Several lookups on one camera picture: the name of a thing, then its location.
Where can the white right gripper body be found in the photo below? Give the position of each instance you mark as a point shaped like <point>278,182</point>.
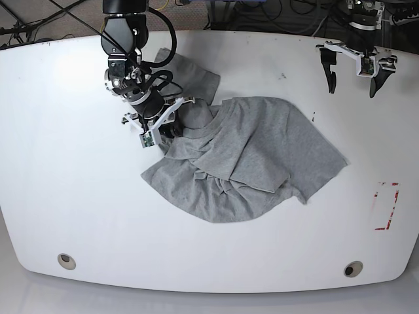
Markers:
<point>144,124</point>

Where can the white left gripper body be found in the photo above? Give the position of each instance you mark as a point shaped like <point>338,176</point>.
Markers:
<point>383,56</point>

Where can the grey T-shirt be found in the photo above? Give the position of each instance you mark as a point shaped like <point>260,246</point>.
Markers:
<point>238,160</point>

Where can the white power strip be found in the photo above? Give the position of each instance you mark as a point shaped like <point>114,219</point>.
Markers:
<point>404,16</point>

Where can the red tape rectangle marking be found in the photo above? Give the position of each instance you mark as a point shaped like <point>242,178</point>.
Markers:
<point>384,202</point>

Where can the black tripod stand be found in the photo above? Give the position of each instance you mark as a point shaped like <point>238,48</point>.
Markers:
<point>23,33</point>

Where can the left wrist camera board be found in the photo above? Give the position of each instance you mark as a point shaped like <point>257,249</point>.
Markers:
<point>367,67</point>

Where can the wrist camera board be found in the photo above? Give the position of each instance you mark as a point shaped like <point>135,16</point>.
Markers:
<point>367,67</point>
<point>147,139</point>

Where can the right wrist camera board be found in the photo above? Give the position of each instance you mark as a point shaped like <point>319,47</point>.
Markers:
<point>147,139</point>

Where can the left table cable grommet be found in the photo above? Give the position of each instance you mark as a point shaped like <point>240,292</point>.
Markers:
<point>66,262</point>

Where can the table cable grommet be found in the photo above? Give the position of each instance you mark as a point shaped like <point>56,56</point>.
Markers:
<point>66,262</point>
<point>353,269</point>

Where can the right table cable grommet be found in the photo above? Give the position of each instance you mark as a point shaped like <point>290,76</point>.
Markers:
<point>353,269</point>

